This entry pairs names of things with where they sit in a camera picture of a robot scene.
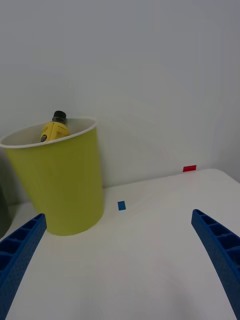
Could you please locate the yellow-green plastic waste bin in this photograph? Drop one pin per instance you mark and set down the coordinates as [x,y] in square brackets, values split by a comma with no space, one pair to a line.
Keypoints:
[65,185]

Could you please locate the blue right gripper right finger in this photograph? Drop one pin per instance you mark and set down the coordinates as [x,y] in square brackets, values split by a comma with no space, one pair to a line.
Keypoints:
[221,247]

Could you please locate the yellow label plastic bottle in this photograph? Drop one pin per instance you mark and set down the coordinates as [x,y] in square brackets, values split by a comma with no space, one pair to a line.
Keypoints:
[55,130]

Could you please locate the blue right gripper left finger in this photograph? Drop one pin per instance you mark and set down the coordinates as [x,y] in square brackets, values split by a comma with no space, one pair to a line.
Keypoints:
[17,252]

